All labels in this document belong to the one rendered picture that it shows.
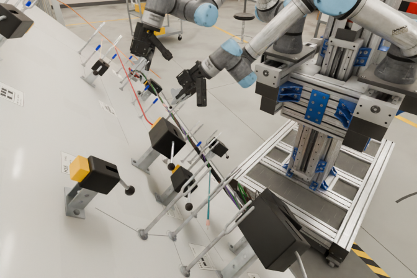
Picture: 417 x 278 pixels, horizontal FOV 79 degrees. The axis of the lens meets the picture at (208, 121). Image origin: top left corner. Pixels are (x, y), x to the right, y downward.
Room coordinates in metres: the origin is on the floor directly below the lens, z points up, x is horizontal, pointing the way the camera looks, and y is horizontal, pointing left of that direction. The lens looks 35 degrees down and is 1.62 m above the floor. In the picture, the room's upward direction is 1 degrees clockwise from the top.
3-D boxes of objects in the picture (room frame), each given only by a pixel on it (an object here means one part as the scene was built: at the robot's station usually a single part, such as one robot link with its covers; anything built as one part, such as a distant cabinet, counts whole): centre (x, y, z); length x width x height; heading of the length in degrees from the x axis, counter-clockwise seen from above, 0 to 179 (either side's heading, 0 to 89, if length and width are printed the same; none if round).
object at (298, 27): (1.33, -0.41, 1.33); 0.13 x 0.12 x 0.14; 41
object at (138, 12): (4.95, 1.07, 0.54); 0.99 x 0.50 x 1.08; 131
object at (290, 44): (1.32, -0.41, 1.21); 0.15 x 0.15 x 0.10
